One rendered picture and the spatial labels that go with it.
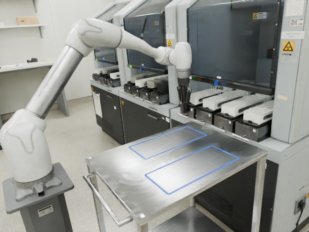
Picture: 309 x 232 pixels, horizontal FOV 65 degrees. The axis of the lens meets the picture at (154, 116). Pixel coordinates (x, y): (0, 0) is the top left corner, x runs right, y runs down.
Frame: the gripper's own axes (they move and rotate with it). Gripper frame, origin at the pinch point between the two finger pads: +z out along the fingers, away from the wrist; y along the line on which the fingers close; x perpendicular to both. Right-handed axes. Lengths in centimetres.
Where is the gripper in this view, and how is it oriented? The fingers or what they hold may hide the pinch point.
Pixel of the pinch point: (184, 107)
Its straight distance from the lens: 162.1
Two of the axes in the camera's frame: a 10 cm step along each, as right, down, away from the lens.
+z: 0.7, 9.4, 3.5
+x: -8.3, 2.5, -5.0
